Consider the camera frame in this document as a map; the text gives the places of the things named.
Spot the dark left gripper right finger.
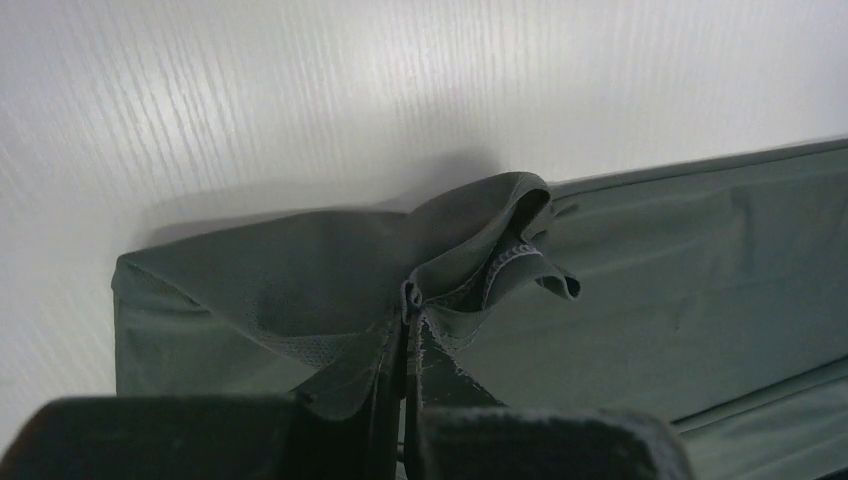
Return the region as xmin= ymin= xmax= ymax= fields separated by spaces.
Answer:
xmin=404 ymin=314 xmax=694 ymax=479

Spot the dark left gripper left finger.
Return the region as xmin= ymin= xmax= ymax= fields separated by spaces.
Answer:
xmin=1 ymin=317 xmax=403 ymax=479

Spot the dark grey t-shirt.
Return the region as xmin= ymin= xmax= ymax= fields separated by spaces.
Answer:
xmin=112 ymin=140 xmax=847 ymax=479

